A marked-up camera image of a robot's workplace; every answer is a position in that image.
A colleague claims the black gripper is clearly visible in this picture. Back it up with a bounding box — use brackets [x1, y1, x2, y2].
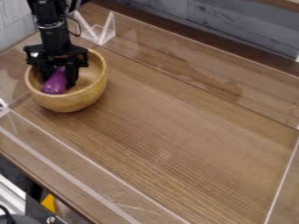
[23, 25, 90, 88]

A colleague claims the purple toy eggplant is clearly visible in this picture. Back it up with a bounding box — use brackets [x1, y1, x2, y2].
[42, 66, 67, 95]

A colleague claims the brown wooden bowl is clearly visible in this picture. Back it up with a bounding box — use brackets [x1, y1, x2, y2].
[25, 49, 109, 113]

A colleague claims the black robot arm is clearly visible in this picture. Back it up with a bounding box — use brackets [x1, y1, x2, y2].
[23, 0, 90, 88]

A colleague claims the clear acrylic table barrier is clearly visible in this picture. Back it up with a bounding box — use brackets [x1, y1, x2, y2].
[0, 16, 299, 224]

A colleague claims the yellow sticker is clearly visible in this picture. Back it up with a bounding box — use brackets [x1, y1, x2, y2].
[42, 194, 57, 214]

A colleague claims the black metal equipment base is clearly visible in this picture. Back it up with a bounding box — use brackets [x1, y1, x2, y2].
[25, 195, 81, 224]

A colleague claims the clear acrylic corner bracket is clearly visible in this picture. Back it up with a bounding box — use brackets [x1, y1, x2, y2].
[70, 10, 117, 46]

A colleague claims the black cable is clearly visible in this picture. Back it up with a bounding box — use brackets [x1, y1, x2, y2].
[0, 204, 17, 224]

